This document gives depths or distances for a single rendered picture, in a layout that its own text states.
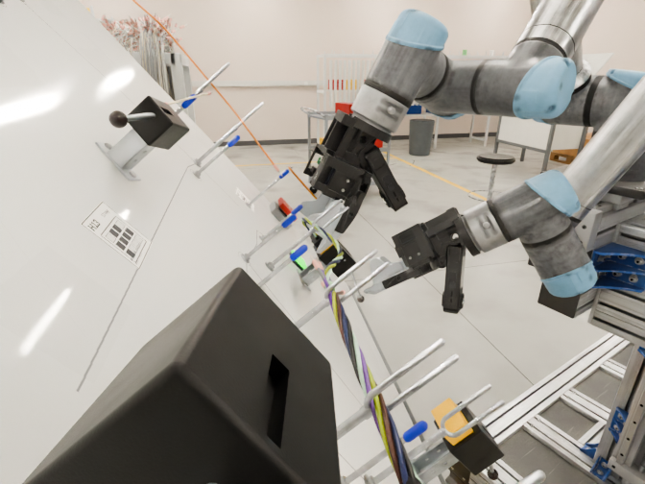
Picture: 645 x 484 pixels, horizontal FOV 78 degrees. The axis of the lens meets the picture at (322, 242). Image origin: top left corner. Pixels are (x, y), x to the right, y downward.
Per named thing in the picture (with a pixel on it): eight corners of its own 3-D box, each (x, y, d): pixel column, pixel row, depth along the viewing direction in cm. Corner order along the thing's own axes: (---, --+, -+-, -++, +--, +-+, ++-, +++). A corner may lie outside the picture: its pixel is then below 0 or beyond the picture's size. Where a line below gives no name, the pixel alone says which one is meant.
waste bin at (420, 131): (437, 155, 744) (441, 120, 720) (416, 157, 727) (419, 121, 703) (421, 151, 783) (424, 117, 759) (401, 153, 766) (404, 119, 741)
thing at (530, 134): (541, 179, 577) (568, 52, 513) (491, 162, 683) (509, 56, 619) (584, 176, 592) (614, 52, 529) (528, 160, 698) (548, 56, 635)
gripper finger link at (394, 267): (354, 268, 75) (397, 247, 71) (368, 298, 74) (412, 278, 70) (347, 270, 72) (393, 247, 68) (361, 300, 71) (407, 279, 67)
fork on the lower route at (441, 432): (377, 490, 37) (503, 399, 35) (374, 499, 35) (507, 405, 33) (364, 471, 37) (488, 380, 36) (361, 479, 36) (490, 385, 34)
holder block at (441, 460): (463, 522, 51) (527, 478, 49) (411, 480, 46) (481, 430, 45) (445, 488, 55) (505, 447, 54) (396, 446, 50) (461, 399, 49)
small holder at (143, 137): (52, 135, 32) (114, 74, 31) (114, 146, 41) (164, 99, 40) (91, 180, 33) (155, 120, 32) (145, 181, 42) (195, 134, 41)
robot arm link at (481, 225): (508, 242, 67) (507, 243, 59) (482, 254, 69) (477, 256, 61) (487, 202, 68) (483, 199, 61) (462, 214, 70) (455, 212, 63)
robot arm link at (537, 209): (591, 221, 57) (565, 170, 55) (513, 254, 61) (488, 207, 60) (574, 205, 64) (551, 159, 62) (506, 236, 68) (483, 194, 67)
